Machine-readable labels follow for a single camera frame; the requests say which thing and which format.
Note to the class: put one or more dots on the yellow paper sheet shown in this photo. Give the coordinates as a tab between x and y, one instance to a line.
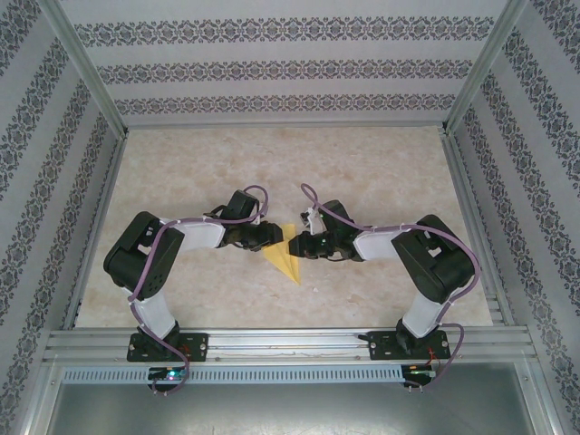
283	263

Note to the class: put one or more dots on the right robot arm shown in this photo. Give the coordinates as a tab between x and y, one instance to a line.
430	263

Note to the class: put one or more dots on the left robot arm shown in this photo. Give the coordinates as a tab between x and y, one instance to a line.
136	258

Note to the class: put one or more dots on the grey metal sheet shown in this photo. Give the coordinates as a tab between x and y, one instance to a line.
290	410

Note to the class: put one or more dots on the controller board with green light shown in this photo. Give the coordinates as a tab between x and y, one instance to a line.
170	374

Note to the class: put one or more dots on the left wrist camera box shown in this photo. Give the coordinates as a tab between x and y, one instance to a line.
260	219

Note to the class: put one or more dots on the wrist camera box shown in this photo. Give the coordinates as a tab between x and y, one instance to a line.
260	219
312	222

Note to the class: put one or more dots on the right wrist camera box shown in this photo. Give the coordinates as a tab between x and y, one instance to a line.
312	222

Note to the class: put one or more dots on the aluminium mounting rail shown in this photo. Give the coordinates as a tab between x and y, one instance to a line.
290	344

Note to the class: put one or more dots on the long aluminium table edge rail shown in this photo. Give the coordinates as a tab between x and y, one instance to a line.
285	125

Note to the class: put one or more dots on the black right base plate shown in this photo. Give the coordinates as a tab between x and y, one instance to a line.
380	346

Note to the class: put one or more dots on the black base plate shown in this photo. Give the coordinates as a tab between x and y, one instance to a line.
380	346
199	346

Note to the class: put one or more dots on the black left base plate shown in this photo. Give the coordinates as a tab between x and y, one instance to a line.
199	346

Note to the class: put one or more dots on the aluminium side edge rail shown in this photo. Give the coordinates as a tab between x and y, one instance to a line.
476	217
100	217

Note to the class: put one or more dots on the aluminium frame post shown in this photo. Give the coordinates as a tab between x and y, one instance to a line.
86	72
485	68

